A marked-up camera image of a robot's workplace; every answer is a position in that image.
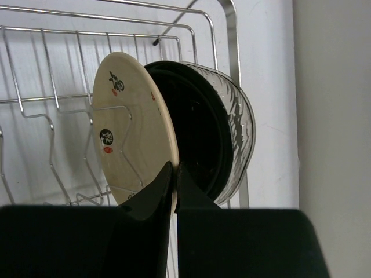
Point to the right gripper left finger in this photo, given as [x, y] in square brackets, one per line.
[130, 240]

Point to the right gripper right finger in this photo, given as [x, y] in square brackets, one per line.
[250, 242]

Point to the clear glass plate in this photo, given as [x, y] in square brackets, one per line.
[242, 126]

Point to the cream floral plate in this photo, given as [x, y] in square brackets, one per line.
[132, 127]

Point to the black round plate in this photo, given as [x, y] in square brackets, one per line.
[200, 122]

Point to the chrome wire dish rack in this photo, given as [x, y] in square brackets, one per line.
[50, 52]

